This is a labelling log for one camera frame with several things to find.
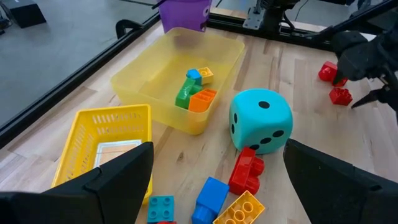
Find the teal foam die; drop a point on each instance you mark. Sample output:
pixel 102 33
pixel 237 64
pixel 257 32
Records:
pixel 258 124

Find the orange long toy block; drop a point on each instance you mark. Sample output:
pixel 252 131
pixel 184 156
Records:
pixel 200 102

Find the translucent yellow plastic bin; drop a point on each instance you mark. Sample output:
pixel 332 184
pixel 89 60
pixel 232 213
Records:
pixel 149 77

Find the blue toy block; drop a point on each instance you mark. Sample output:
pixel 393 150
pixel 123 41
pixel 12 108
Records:
pixel 211 196

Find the teal small toy block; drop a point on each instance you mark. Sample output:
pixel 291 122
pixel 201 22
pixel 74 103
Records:
pixel 194 75
pixel 160 208

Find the yellow slotted plastic basket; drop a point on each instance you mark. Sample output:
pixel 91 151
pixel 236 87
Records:
pixel 81 130

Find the black floor box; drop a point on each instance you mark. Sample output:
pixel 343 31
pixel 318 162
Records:
pixel 21 12

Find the purple monster face bucket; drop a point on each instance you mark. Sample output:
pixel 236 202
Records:
pixel 183 14

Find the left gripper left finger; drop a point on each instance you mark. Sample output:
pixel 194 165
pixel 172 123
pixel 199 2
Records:
pixel 93 199

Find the black table clamp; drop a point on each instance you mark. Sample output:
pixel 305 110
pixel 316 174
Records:
pixel 127 26

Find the red notched toy block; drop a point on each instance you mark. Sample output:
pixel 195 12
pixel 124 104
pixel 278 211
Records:
pixel 244 174

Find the yellow small toy block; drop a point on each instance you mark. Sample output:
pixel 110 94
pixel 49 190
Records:
pixel 207 76

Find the red tall toy block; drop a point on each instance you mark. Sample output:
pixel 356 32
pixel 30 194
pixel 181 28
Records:
pixel 166 222

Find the red stepped toy block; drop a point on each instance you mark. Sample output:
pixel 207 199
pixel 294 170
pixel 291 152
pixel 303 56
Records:
pixel 326 71

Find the amber long toy block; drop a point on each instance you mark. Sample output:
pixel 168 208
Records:
pixel 242 211

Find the small red toy block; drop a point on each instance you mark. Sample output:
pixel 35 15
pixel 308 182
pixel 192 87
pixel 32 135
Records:
pixel 339 97

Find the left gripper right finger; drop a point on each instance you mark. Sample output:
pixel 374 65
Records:
pixel 342 199

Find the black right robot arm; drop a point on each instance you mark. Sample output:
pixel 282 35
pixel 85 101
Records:
pixel 360 20

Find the green stepped toy block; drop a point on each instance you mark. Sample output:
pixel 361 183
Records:
pixel 185 96

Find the white square card box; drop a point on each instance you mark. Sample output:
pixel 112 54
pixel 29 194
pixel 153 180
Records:
pixel 115 149

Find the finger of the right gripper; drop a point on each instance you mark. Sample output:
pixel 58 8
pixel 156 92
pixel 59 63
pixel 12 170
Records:
pixel 339 76
pixel 376 96

